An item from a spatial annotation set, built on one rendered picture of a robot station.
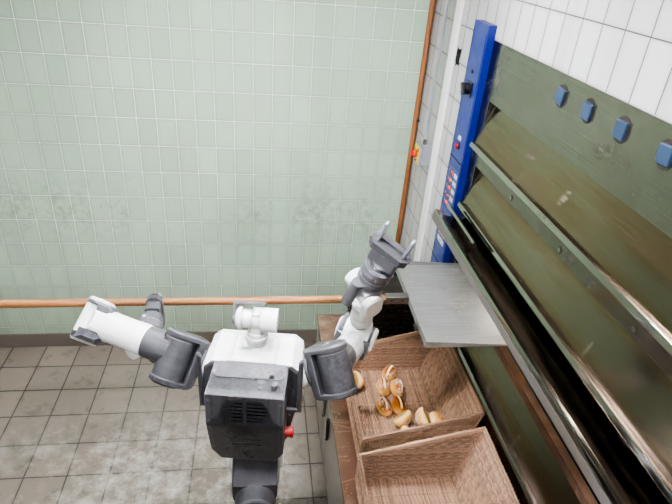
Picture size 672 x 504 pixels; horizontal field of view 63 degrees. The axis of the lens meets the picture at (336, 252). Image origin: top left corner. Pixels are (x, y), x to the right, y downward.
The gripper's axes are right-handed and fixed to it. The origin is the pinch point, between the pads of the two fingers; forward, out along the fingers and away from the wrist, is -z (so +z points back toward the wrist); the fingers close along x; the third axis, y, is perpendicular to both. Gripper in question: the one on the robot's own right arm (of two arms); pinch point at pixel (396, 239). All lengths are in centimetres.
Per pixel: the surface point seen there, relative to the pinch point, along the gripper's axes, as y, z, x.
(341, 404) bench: 28, 123, -14
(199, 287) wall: 67, 190, 99
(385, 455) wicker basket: 6, 94, -39
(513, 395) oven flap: 33, 53, -59
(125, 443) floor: -21, 210, 61
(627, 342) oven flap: 12, -8, -60
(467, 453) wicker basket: 26, 87, -63
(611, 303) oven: 17, -11, -52
